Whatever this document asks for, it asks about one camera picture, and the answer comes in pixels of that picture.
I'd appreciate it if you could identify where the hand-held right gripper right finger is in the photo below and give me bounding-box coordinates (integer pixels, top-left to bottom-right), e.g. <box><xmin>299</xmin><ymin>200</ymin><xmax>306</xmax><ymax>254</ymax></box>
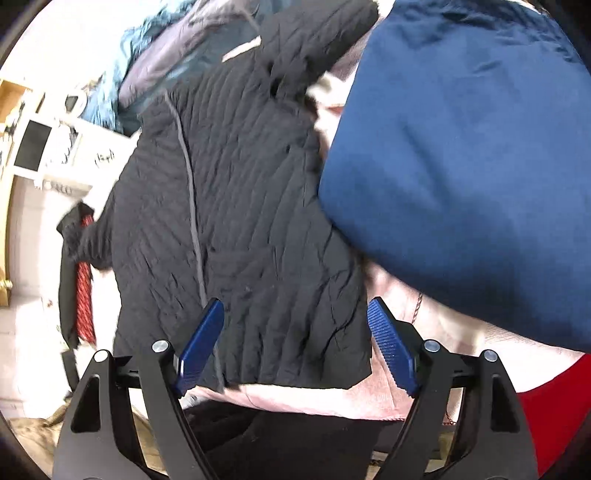
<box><xmin>367</xmin><ymin>298</ymin><xmax>540</xmax><ymax>480</ymax></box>

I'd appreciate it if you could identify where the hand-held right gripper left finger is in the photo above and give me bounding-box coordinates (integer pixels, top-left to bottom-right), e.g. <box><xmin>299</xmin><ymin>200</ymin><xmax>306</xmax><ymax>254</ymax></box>
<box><xmin>52</xmin><ymin>298</ymin><xmax>225</xmax><ymax>480</ymax></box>

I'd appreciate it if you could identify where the black quilted jacket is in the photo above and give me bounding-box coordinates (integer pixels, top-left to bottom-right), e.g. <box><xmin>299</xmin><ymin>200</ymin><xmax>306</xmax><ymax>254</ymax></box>
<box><xmin>81</xmin><ymin>0</ymin><xmax>382</xmax><ymax>393</ymax></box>

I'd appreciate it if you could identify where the pink striped bed sheet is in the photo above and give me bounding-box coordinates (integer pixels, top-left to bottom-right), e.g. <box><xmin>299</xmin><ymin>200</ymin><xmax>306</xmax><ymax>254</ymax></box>
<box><xmin>180</xmin><ymin>41</ymin><xmax>578</xmax><ymax>423</ymax></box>

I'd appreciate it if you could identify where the black and red cloth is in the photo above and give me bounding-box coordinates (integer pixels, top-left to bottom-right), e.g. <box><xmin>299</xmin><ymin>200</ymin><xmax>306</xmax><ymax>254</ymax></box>
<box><xmin>56</xmin><ymin>203</ymin><xmax>98</xmax><ymax>388</ymax></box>

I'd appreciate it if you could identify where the dark cloth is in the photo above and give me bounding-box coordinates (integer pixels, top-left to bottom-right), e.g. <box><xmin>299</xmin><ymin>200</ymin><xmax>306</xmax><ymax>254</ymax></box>
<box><xmin>185</xmin><ymin>401</ymin><xmax>411</xmax><ymax>480</ymax></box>

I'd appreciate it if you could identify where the beige cloth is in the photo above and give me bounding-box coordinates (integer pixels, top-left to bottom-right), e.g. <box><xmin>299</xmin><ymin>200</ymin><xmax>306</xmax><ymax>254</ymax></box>
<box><xmin>9</xmin><ymin>401</ymin><xmax>167</xmax><ymax>476</ymax></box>

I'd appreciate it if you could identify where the navy blue garment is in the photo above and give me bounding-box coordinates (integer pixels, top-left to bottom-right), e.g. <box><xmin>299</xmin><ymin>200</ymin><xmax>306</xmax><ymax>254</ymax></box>
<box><xmin>318</xmin><ymin>0</ymin><xmax>591</xmax><ymax>354</ymax></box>

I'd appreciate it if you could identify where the white desk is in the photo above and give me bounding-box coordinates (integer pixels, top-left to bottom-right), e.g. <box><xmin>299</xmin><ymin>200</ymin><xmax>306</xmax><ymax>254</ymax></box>
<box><xmin>39</xmin><ymin>122</ymin><xmax>139</xmax><ymax>204</ymax></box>

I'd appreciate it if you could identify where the white computer monitor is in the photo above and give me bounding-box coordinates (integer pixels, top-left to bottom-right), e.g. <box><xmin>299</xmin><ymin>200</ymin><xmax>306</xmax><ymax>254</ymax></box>
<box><xmin>13</xmin><ymin>117</ymin><xmax>56</xmax><ymax>174</ymax></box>

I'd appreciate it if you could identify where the wooden wall shelf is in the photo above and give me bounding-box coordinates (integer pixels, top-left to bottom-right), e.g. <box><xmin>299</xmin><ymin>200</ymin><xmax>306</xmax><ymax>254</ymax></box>
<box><xmin>0</xmin><ymin>78</ymin><xmax>33</xmax><ymax>305</ymax></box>

